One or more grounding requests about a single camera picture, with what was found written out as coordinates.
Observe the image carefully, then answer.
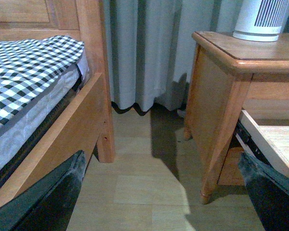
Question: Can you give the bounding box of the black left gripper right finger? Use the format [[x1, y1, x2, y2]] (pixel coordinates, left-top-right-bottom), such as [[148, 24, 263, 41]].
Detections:
[[238, 153, 289, 231]]

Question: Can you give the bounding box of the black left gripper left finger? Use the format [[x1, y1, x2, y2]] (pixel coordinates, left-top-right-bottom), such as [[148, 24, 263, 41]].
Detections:
[[0, 151, 86, 231]]

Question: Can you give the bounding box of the wooden drawer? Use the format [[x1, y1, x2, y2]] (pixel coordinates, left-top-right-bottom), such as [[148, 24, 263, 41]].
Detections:
[[218, 147, 244, 186], [236, 110, 289, 178]]

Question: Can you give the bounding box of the grey quilted mattress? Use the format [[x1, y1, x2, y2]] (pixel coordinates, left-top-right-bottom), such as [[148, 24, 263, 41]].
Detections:
[[0, 53, 89, 170]]

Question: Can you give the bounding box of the wooden nightstand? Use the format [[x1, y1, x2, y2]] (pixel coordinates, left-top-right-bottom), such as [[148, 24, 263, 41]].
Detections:
[[184, 32, 289, 204]]

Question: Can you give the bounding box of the black white checkered bedsheet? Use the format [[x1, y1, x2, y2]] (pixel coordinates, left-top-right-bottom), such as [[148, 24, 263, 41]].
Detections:
[[0, 36, 84, 129]]

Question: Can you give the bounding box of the white cylindrical air purifier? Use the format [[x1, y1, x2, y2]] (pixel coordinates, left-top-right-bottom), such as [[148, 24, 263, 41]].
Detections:
[[233, 0, 289, 42]]

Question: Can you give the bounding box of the light grey curtain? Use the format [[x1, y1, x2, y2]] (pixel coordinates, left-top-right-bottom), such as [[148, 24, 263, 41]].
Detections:
[[103, 0, 289, 116]]

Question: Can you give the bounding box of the wooden bed frame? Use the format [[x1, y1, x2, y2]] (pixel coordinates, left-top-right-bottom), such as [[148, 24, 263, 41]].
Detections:
[[0, 0, 115, 207]]

